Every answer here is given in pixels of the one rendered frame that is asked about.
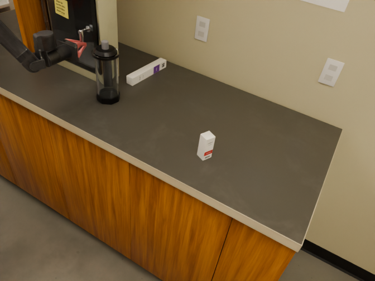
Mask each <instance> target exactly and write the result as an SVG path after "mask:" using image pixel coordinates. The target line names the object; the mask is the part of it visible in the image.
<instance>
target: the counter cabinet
mask: <svg viewBox="0 0 375 281"><path fill-rule="evenodd" d="M0 175H1V176H3V177H4V178H6V179H8V180H9V181H11V182H12V183H14V184H15V185H17V186H18V187H20V188H21V189H23V190H25V191H26V192H28V193H29V194H30V195H32V196H33V197H35V198H37V199H38V200H40V201H41V202H43V203H44V204H46V205H48V206H49V207H51V208H52V209H54V210H55V211H57V212H58V213H60V214H61V215H63V216H65V217H66V218H67V219H69V220H70V221H72V222H73V223H75V224H77V225H78V226H80V227H81V228H83V229H84V230H86V231H87V232H89V233H91V234H92V235H94V236H95V237H96V238H98V239H99V240H101V241H103V242H104V243H106V244H107V245H109V246H110V247H112V248H113V249H115V250H116V251H118V252H120V253H121V254H123V255H124V256H126V257H127V258H128V259H131V260H132V261H133V262H135V263H136V264H138V265H139V266H141V267H143V268H144V269H146V270H147V271H149V272H150V273H152V274H153V275H155V276H157V277H158V278H160V279H161V280H163V281H278V280H279V278H280V276H281V275H282V273H283V272H284V270H285V269H286V267H287V266H288V264H289V262H290V261H291V259H292V257H293V256H294V255H295V253H296V251H294V250H292V249H290V248H288V247H286V246H284V245H283V244H281V243H279V242H277V241H275V240H274V239H271V238H269V237H268V236H266V235H264V234H262V233H260V232H258V231H257V230H255V229H253V228H251V227H249V226H247V225H245V224H243V223H241V222H240V221H238V220H236V219H234V218H232V217H230V216H228V215H226V214H225V213H223V212H221V211H219V210H217V209H215V208H213V207H211V206H209V205H208V204H206V203H204V202H202V201H200V200H198V199H197V198H194V197H192V196H191V195H189V194H187V193H185V192H183V191H182V190H180V189H178V188H176V187H174V186H172V185H170V184H168V183H167V182H165V181H163V180H161V179H159V178H157V177H155V176H153V175H151V174H150V173H148V172H146V171H144V170H142V169H140V168H138V167H136V166H134V165H133V164H131V163H129V162H127V161H125V160H123V159H121V158H119V157H117V156H116V155H114V154H112V153H110V152H108V151H106V150H105V149H103V148H101V147H99V146H97V145H95V144H93V143H92V142H90V141H88V140H86V139H84V138H82V137H80V136H78V135H76V134H75V133H73V132H71V131H69V130H67V129H65V128H63V127H61V126H59V125H58V124H56V123H54V122H52V121H50V120H48V119H46V118H44V117H43V116H41V115H39V114H37V113H35V112H33V111H32V110H29V109H27V108H26V107H24V106H22V105H20V104H19V103H17V102H15V101H13V100H11V99H9V98H7V97H5V96H3V95H2V94H0Z"/></svg>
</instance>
